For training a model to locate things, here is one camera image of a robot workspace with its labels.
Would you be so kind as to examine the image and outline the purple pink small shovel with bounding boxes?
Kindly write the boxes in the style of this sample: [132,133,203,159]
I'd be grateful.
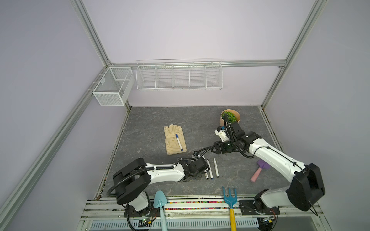
[250,159,271,182]

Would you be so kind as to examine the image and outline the aluminium front rail base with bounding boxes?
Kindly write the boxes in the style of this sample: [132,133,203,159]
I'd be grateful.
[77,195,331,231]

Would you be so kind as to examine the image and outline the teal garden trowel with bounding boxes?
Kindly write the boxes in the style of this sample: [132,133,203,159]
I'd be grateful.
[153,191,168,231]

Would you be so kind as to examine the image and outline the small white mesh basket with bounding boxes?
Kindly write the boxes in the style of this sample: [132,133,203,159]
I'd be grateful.
[93,67,135,106]

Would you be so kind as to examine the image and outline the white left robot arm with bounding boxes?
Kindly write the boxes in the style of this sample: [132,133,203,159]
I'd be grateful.
[108,157,209,213]

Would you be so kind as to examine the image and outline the white whiteboard marker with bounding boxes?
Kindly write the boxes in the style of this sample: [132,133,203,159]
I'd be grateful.
[202,156,209,180]
[207,159,214,180]
[175,134,184,151]
[214,158,220,178]

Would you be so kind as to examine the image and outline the cream work glove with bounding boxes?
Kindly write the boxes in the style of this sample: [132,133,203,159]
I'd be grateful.
[164,124,187,156]

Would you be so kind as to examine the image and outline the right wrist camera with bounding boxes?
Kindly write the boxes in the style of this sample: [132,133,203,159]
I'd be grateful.
[215,129,230,142]

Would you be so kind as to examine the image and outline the long white wire basket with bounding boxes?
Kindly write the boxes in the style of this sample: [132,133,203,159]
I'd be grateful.
[136,59,224,90]

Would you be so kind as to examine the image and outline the teal fork yellow handle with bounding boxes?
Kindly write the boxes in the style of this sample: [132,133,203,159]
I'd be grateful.
[222,187,238,231]

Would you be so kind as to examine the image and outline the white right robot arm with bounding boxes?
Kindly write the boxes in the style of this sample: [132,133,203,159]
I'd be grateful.
[213,122,326,214]

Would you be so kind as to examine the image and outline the terracotta pot with green plant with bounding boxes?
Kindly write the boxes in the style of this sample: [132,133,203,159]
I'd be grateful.
[220,109,241,126]

